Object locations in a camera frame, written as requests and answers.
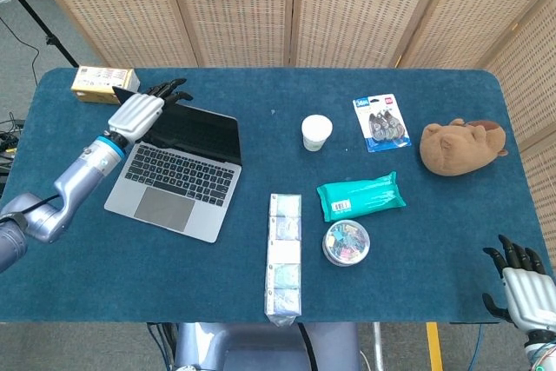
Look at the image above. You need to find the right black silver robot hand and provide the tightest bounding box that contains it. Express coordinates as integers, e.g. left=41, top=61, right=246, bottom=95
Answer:
left=481, top=234, right=555, bottom=338

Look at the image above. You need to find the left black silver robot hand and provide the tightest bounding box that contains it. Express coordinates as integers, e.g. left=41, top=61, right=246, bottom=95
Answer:
left=106, top=77, right=194, bottom=147

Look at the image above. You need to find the grey laptop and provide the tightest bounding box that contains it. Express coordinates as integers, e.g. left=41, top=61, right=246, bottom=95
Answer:
left=103, top=86, right=243, bottom=244

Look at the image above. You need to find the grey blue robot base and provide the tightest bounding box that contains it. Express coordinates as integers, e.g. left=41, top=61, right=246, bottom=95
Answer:
left=173, top=321, right=361, bottom=371

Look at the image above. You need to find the yellow cardboard box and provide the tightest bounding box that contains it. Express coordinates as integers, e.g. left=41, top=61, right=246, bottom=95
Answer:
left=70, top=65, right=142, bottom=106

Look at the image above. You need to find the black tripod stand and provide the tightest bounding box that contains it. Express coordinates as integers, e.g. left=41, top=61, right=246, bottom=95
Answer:
left=0, top=0, right=80, bottom=68

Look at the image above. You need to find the metal table leg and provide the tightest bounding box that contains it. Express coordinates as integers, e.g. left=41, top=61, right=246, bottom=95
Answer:
left=372, top=322, right=386, bottom=371

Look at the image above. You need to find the blue table cloth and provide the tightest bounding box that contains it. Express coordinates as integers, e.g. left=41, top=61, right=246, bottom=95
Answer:
left=0, top=67, right=547, bottom=325

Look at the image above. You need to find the brown plush bear toy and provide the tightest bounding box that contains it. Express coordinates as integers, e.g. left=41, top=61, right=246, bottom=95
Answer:
left=419, top=117, right=510, bottom=177

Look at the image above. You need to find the white paper cup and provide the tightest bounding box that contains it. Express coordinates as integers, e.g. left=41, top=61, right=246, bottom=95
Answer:
left=301, top=114, right=334, bottom=153

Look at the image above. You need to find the round clear box of clips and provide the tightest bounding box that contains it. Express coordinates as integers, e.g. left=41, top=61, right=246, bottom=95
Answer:
left=321, top=219, right=373, bottom=267

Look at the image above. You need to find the teal wet wipes pack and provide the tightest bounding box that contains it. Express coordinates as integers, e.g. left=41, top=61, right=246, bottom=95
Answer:
left=315, top=170, right=407, bottom=223

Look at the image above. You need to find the long clear tissue pack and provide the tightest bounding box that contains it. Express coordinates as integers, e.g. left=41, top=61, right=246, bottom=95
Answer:
left=263, top=192, right=303, bottom=328

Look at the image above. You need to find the correction tape blister pack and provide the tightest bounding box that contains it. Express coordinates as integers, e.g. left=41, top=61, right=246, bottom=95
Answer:
left=352, top=93, right=413, bottom=154

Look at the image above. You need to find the thin blue cable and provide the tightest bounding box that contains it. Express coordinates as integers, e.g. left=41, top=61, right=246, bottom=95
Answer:
left=469, top=322, right=486, bottom=371

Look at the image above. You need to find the thin black floor cable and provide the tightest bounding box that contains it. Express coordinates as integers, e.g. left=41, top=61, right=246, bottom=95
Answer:
left=0, top=17, right=41, bottom=75

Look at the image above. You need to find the bundle of floor cables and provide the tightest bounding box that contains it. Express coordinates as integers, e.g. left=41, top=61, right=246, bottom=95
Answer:
left=0, top=112, right=26, bottom=179

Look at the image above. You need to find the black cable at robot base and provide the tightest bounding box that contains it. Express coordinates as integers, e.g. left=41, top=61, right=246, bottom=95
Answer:
left=296, top=322, right=317, bottom=371

